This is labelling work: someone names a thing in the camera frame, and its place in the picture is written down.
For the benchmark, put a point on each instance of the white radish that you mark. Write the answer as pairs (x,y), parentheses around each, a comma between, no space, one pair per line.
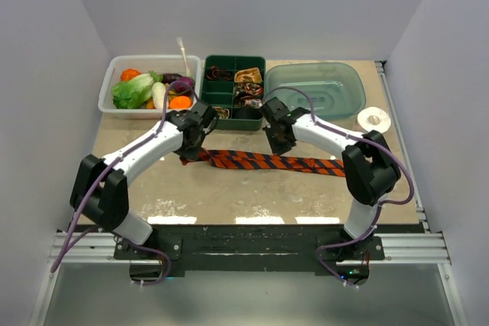
(158,95)

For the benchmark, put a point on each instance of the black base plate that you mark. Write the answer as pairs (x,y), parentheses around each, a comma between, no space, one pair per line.
(306,248)

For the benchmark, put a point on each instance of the dark patterned rolled tie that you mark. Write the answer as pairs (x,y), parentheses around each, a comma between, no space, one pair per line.
(248,88)

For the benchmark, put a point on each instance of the orange navy striped tie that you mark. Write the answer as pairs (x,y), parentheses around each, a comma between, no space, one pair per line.
(244,160)

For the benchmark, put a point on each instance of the white toilet paper roll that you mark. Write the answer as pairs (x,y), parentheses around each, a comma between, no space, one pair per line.
(372,119)

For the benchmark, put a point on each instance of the green lettuce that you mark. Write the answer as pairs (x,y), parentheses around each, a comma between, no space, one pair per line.
(134,93)

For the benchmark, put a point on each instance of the aluminium frame rail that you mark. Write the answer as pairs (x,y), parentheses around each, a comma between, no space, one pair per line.
(413,285)

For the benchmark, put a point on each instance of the brown swirl rolled tie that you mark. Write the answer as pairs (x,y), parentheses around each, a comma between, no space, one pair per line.
(223,113)

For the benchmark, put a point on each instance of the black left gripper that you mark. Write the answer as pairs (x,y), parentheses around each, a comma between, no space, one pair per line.
(192,154)

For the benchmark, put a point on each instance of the teal plastic tub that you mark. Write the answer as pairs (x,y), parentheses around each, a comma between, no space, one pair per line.
(334,89)

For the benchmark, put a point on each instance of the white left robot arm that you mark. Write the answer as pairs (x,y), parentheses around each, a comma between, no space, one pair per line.
(100,191)

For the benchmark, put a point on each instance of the white plastic basket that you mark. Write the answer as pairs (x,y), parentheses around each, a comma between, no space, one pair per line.
(143,63)

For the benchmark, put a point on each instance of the green compartment box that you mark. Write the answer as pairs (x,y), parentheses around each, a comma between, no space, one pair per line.
(221,93)

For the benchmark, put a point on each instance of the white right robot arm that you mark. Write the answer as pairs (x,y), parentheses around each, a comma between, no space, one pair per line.
(371,170)

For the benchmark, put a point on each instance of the white scallion stalk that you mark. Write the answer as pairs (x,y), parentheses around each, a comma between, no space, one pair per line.
(183,52)

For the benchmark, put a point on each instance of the orange carrot slice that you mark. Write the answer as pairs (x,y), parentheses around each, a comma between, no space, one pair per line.
(181,102)

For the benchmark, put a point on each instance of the dark eggplant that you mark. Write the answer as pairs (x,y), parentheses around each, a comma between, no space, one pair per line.
(168,78)

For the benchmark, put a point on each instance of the black orange rolled tie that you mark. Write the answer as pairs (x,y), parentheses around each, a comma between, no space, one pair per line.
(218,74)

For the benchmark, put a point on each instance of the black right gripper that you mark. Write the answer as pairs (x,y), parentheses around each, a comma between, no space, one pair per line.
(276,149)

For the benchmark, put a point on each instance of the tan rolled tie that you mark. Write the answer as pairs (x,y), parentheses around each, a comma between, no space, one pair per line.
(251,75)

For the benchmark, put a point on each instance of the purple onion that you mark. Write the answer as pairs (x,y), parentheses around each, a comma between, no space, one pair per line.
(184,83)

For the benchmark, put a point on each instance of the orange pumpkin toy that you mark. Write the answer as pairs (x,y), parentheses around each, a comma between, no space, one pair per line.
(129,74)

